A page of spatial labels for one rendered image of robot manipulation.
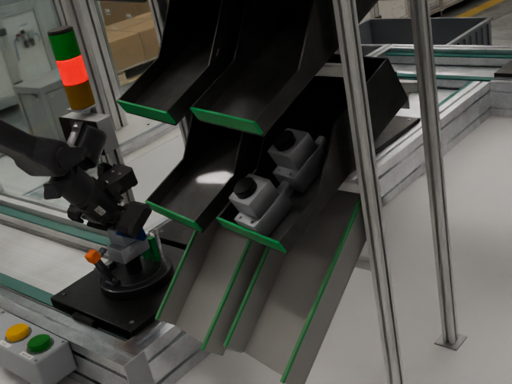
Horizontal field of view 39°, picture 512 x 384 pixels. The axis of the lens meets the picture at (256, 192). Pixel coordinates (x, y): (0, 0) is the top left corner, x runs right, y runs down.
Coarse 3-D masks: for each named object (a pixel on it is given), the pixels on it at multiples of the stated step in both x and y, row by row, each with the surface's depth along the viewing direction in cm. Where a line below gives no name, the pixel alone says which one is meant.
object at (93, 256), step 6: (90, 252) 127; (96, 252) 127; (102, 252) 128; (90, 258) 126; (96, 258) 127; (96, 264) 128; (102, 264) 128; (102, 270) 129; (108, 270) 130; (108, 276) 130
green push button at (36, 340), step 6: (36, 336) 125; (42, 336) 124; (48, 336) 124; (30, 342) 123; (36, 342) 123; (42, 342) 122; (48, 342) 123; (30, 348) 122; (36, 348) 122; (42, 348) 122
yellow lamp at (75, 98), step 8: (88, 80) 142; (72, 88) 140; (80, 88) 140; (88, 88) 142; (72, 96) 141; (80, 96) 141; (88, 96) 142; (72, 104) 142; (80, 104) 141; (88, 104) 142
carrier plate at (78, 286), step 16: (176, 256) 141; (96, 272) 142; (80, 288) 137; (96, 288) 136; (64, 304) 133; (80, 304) 132; (96, 304) 131; (112, 304) 130; (128, 304) 129; (144, 304) 128; (160, 304) 127; (96, 320) 127; (112, 320) 125; (128, 320) 124; (144, 320) 123; (128, 336) 122
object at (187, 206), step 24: (192, 120) 110; (192, 144) 111; (216, 144) 113; (240, 144) 101; (192, 168) 112; (216, 168) 108; (240, 168) 102; (168, 192) 110; (192, 192) 107; (216, 192) 104; (168, 216) 106; (192, 216) 103
